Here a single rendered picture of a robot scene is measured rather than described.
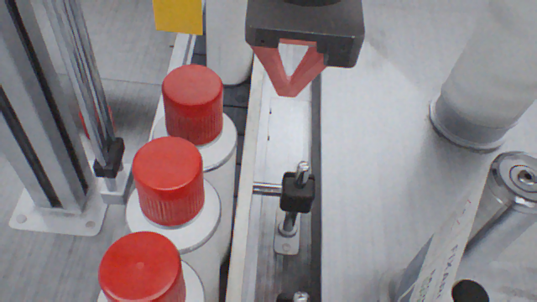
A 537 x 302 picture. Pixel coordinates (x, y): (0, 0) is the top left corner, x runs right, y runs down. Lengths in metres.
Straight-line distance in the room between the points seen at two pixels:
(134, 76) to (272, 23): 0.39
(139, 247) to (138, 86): 0.43
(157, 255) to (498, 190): 0.18
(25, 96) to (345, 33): 0.23
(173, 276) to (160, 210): 0.05
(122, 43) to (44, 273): 0.32
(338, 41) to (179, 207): 0.12
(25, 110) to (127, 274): 0.22
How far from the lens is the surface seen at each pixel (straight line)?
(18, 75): 0.37
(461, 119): 0.53
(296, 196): 0.42
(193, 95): 0.26
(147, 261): 0.21
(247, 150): 0.45
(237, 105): 0.53
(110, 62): 0.66
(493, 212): 0.30
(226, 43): 0.50
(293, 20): 0.27
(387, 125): 0.54
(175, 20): 0.32
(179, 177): 0.22
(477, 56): 0.50
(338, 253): 0.44
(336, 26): 0.27
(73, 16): 0.33
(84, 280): 0.49
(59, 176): 0.47
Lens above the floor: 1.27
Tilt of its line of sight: 53 degrees down
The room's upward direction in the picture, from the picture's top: 9 degrees clockwise
